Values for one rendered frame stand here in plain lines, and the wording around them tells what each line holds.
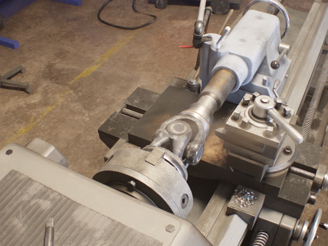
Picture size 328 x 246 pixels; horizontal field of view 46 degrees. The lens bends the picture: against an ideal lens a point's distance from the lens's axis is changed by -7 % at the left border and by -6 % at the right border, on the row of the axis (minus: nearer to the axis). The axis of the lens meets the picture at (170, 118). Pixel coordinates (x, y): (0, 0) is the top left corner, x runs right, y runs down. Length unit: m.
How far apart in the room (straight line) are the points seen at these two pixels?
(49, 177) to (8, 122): 2.34
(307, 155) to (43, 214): 1.04
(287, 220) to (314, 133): 1.03
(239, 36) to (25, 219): 1.08
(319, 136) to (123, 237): 1.79
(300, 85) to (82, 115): 1.67
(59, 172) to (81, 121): 2.17
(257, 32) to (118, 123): 0.64
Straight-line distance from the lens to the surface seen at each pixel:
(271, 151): 1.23
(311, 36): 2.38
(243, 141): 1.21
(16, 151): 0.87
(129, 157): 0.98
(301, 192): 1.40
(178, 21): 4.15
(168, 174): 0.97
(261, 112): 1.19
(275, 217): 1.41
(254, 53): 1.48
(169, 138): 1.11
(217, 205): 1.37
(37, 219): 0.74
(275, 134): 1.19
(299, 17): 2.83
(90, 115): 3.00
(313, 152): 1.55
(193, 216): 1.47
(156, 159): 0.97
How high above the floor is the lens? 1.92
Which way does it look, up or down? 41 degrees down
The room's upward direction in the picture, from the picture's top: straight up
